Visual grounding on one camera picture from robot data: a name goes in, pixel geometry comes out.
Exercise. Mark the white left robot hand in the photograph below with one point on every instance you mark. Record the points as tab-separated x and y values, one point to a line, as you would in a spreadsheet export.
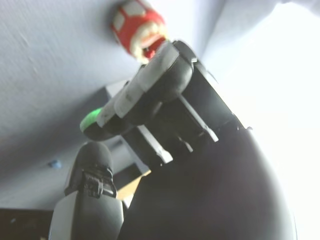
212	187

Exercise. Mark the cardboard box with flaps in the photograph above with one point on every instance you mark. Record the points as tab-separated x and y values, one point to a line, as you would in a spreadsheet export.
132	186

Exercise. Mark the red and white toy cake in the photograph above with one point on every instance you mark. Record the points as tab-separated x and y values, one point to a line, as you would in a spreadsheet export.
132	27

